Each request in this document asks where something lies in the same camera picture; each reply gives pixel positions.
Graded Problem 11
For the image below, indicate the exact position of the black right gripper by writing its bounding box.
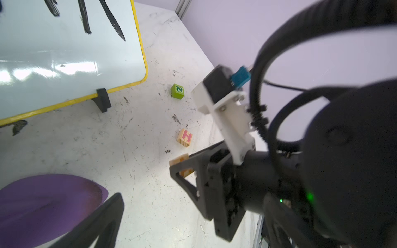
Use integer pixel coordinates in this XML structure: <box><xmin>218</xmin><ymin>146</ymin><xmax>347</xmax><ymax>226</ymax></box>
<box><xmin>169</xmin><ymin>142</ymin><xmax>310</xmax><ymax>248</ymax></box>

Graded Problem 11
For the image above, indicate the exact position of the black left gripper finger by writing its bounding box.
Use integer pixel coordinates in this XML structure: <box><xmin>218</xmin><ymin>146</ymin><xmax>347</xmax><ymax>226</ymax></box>
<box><xmin>51</xmin><ymin>193</ymin><xmax>125</xmax><ymax>248</ymax></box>

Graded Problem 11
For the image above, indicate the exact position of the wooden letter A block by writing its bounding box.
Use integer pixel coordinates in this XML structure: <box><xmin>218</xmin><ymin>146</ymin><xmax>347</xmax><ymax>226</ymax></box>
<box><xmin>169</xmin><ymin>153</ymin><xmax>195</xmax><ymax>178</ymax></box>

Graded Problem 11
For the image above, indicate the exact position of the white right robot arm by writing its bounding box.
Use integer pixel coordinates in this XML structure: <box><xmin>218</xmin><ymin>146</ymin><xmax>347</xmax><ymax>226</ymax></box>
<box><xmin>170</xmin><ymin>1</ymin><xmax>397</xmax><ymax>248</ymax></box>

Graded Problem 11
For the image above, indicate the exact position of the wooden letter H block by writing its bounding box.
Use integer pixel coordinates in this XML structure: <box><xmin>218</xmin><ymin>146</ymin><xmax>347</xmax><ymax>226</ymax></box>
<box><xmin>176</xmin><ymin>129</ymin><xmax>193</xmax><ymax>147</ymax></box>

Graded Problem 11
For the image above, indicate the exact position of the green letter N block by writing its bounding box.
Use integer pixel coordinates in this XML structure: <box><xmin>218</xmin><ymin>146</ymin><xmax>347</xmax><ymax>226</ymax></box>
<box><xmin>171</xmin><ymin>84</ymin><xmax>185</xmax><ymax>100</ymax></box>

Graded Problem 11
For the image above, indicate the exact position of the yellow framed whiteboard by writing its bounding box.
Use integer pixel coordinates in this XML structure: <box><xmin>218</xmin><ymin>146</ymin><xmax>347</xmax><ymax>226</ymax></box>
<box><xmin>1</xmin><ymin>1</ymin><xmax>148</xmax><ymax>125</ymax></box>

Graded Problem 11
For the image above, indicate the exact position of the pink handled purple shovel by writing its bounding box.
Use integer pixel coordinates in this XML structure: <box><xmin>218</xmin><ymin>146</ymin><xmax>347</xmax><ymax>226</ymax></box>
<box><xmin>1</xmin><ymin>174</ymin><xmax>109</xmax><ymax>248</ymax></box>

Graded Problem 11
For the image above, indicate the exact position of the aluminium cage frame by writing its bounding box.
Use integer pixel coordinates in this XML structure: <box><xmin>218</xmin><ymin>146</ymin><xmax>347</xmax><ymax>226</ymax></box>
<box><xmin>175</xmin><ymin>0</ymin><xmax>192</xmax><ymax>20</ymax></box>

